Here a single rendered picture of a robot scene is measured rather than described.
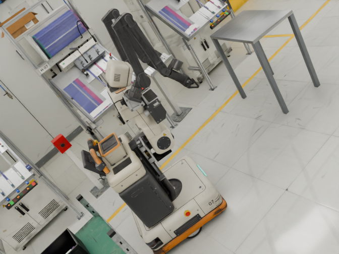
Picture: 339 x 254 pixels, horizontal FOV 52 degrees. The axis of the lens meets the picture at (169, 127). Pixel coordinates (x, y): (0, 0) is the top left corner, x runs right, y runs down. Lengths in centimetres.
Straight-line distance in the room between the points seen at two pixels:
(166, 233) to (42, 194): 179
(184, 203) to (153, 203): 26
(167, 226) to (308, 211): 97
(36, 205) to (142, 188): 185
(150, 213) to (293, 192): 103
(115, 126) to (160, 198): 175
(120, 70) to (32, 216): 231
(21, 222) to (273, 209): 262
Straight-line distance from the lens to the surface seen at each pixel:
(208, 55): 469
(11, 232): 413
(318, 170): 277
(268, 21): 321
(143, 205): 251
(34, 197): 403
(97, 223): 188
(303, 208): 258
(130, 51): 211
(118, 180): 236
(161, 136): 247
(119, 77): 227
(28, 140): 556
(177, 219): 262
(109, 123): 405
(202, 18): 432
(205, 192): 262
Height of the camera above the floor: 196
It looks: 28 degrees down
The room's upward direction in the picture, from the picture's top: 34 degrees counter-clockwise
